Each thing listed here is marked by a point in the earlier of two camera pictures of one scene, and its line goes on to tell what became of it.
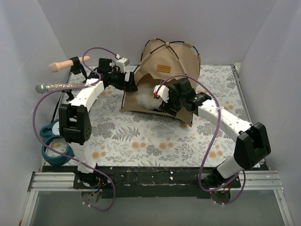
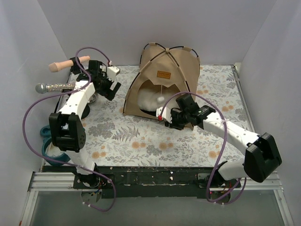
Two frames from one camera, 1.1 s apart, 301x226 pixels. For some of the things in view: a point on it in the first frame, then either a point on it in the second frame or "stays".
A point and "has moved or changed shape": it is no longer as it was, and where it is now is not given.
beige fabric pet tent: (186, 118) has moved or changed shape
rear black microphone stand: (77, 67) stays
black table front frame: (160, 182) stays
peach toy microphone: (54, 66) stays
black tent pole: (169, 44) → (171, 57)
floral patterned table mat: (93, 116) stays
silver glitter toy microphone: (42, 88) stays
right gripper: (168, 107) → (173, 119)
